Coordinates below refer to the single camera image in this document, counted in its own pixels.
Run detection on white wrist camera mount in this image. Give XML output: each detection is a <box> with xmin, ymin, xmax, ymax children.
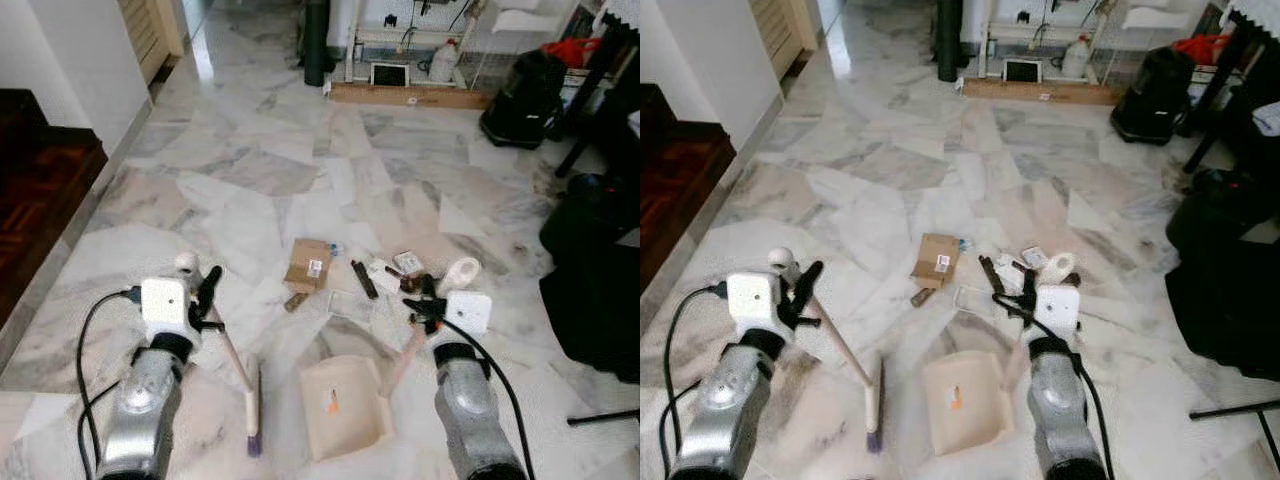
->
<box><xmin>140</xmin><ymin>277</ymin><xmax>194</xmax><ymax>338</ymax></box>
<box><xmin>726</xmin><ymin>272</ymin><xmax>784</xmax><ymax>337</ymax></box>
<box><xmin>443</xmin><ymin>289</ymin><xmax>494</xmax><ymax>339</ymax></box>
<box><xmin>1034</xmin><ymin>285</ymin><xmax>1084</xmax><ymax>337</ymax></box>

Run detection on white metal rack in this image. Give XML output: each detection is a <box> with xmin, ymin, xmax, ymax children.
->
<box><xmin>343</xmin><ymin>0</ymin><xmax>601</xmax><ymax>89</ymax></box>
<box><xmin>975</xmin><ymin>0</ymin><xmax>1231</xmax><ymax>86</ymax></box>

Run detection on white lace tablecloth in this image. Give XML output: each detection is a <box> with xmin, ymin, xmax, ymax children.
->
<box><xmin>1225</xmin><ymin>0</ymin><xmax>1280</xmax><ymax>41</ymax></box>
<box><xmin>600</xmin><ymin>0</ymin><xmax>641</xmax><ymax>31</ymax></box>

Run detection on brown cardboard piece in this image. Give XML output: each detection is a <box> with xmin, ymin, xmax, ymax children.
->
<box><xmin>284</xmin><ymin>238</ymin><xmax>334</xmax><ymax>294</ymax></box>
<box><xmin>909</xmin><ymin>233</ymin><xmax>962</xmax><ymax>291</ymax></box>

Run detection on white paper sheet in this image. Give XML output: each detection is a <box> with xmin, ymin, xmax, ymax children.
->
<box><xmin>1122</xmin><ymin>5</ymin><xmax>1197</xmax><ymax>32</ymax></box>
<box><xmin>490</xmin><ymin>8</ymin><xmax>563</xmax><ymax>37</ymax></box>

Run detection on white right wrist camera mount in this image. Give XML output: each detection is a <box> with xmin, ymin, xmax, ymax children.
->
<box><xmin>1034</xmin><ymin>285</ymin><xmax>1084</xmax><ymax>337</ymax></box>
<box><xmin>443</xmin><ymin>289</ymin><xmax>494</xmax><ymax>339</ymax></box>

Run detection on large black fabric bag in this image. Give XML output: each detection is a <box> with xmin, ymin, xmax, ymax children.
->
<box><xmin>539</xmin><ymin>173</ymin><xmax>641</xmax><ymax>385</ymax></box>
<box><xmin>1164</xmin><ymin>167</ymin><xmax>1280</xmax><ymax>382</ymax></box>

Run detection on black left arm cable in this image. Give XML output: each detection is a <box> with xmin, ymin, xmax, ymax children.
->
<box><xmin>77</xmin><ymin>287</ymin><xmax>144</xmax><ymax>480</ymax></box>
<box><xmin>658</xmin><ymin>284</ymin><xmax>730</xmax><ymax>480</ymax></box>

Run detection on red plastic bag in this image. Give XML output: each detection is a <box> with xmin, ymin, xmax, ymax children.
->
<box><xmin>542</xmin><ymin>37</ymin><xmax>603</xmax><ymax>70</ymax></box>
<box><xmin>1172</xmin><ymin>32</ymin><xmax>1234</xmax><ymax>66</ymax></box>

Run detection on long flat cardboard box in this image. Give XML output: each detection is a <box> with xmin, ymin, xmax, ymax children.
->
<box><xmin>961</xmin><ymin>77</ymin><xmax>1122</xmax><ymax>107</ymax></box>
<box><xmin>329</xmin><ymin>81</ymin><xmax>495</xmax><ymax>111</ymax></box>

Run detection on beige long-handled dustpan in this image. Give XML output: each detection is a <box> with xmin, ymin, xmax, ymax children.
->
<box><xmin>299</xmin><ymin>257</ymin><xmax>483</xmax><ymax>464</ymax></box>
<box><xmin>921</xmin><ymin>252</ymin><xmax>1078</xmax><ymax>457</ymax></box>

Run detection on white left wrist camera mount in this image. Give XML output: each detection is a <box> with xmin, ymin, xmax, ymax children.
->
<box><xmin>726</xmin><ymin>272</ymin><xmax>784</xmax><ymax>337</ymax></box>
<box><xmin>140</xmin><ymin>277</ymin><xmax>194</xmax><ymax>338</ymax></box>

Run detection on clear plastic wrapper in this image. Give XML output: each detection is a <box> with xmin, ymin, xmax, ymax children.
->
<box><xmin>325</xmin><ymin>288</ymin><xmax>373</xmax><ymax>320</ymax></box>
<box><xmin>953</xmin><ymin>284</ymin><xmax>997</xmax><ymax>314</ymax></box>

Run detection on dark wooden step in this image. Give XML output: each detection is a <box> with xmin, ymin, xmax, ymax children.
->
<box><xmin>0</xmin><ymin>88</ymin><xmax>110</xmax><ymax>332</ymax></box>
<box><xmin>640</xmin><ymin>83</ymin><xmax>739</xmax><ymax>294</ymax></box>

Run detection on light wooden door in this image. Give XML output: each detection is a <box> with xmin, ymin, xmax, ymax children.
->
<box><xmin>118</xmin><ymin>0</ymin><xmax>188</xmax><ymax>87</ymax></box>
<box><xmin>750</xmin><ymin>0</ymin><xmax>820</xmax><ymax>82</ymax></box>

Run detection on thin black rod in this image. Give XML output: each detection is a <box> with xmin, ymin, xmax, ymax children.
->
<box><xmin>1188</xmin><ymin>397</ymin><xmax>1280</xmax><ymax>473</ymax></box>
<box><xmin>566</xmin><ymin>407</ymin><xmax>641</xmax><ymax>428</ymax></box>

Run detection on black table frame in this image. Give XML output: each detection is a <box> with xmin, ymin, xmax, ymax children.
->
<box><xmin>1182</xmin><ymin>14</ymin><xmax>1280</xmax><ymax>174</ymax></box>
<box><xmin>554</xmin><ymin>18</ymin><xmax>641</xmax><ymax>180</ymax></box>

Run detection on black upright cylinder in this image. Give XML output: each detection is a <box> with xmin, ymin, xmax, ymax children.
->
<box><xmin>302</xmin><ymin>0</ymin><xmax>332</xmax><ymax>88</ymax></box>
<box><xmin>934</xmin><ymin>0</ymin><xmax>967</xmax><ymax>84</ymax></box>

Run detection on beige hand broom dark bristles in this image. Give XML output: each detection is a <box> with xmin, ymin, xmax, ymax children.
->
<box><xmin>768</xmin><ymin>247</ymin><xmax>888</xmax><ymax>454</ymax></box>
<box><xmin>175</xmin><ymin>252</ymin><xmax>264</xmax><ymax>458</ymax></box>

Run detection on black rounded case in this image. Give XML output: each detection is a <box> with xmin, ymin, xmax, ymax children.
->
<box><xmin>479</xmin><ymin>49</ymin><xmax>572</xmax><ymax>151</ymax></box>
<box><xmin>1111</xmin><ymin>46</ymin><xmax>1197</xmax><ymax>147</ymax></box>

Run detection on white plastic jug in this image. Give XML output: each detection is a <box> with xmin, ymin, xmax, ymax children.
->
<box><xmin>1060</xmin><ymin>34</ymin><xmax>1094</xmax><ymax>81</ymax></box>
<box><xmin>429</xmin><ymin>38</ymin><xmax>462</xmax><ymax>84</ymax></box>

